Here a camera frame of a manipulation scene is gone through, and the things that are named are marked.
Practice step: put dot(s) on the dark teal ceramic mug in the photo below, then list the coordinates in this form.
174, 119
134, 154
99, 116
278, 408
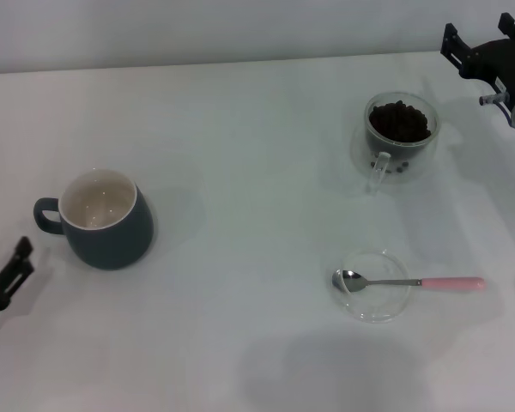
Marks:
107, 244

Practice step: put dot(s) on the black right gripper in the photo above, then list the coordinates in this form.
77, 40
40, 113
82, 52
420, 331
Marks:
502, 60

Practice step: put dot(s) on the double-walled glass cup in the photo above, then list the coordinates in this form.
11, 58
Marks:
401, 148

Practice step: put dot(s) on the clear round glass dish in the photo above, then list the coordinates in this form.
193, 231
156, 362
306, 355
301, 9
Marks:
377, 307

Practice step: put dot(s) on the pile of coffee beans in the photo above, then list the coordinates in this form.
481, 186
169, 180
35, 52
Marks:
399, 122

